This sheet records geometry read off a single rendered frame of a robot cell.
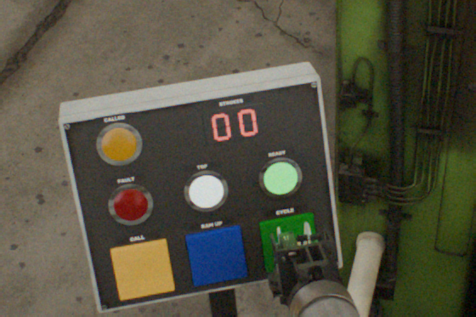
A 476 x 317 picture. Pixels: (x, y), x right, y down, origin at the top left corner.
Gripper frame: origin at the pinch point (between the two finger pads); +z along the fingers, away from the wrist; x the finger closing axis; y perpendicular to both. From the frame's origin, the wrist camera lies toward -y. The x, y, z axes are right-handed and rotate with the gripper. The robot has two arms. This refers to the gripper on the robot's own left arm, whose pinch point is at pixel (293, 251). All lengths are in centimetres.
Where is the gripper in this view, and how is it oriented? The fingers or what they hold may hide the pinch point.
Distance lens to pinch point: 146.9
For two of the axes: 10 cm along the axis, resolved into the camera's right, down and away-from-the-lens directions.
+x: -9.8, 1.7, -1.1
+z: -1.6, -3.2, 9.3
